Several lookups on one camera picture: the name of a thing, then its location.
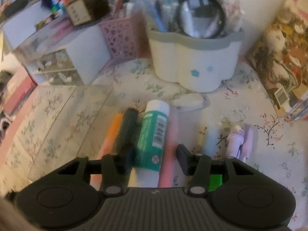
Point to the light blue pen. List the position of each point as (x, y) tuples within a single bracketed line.
[(211, 139)]

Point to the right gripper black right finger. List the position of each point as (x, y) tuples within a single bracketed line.
[(198, 167)]

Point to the white drawer organizer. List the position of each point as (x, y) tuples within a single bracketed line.
[(52, 50)]

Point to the white cloud-shaped pen holder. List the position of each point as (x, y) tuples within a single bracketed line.
[(199, 65)]

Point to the black magnifying glass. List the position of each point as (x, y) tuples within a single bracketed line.
[(203, 19)]

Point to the orange highlighter pen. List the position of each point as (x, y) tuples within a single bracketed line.
[(107, 147)]

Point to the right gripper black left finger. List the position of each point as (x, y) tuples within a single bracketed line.
[(113, 184)]

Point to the pink perforated pen holder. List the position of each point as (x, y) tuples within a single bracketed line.
[(127, 37)]

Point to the potted bamboo plant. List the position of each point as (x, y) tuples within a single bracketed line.
[(87, 11)]

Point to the purple cartoon pen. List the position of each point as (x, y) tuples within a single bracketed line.
[(240, 141)]

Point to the illustrated manga book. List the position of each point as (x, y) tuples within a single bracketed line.
[(280, 59)]

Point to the black marker pen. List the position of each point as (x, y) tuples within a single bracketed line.
[(127, 129)]

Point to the pink highlighter pen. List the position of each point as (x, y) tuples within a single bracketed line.
[(169, 153)]

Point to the green white glue stick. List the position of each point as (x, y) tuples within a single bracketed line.
[(149, 152)]

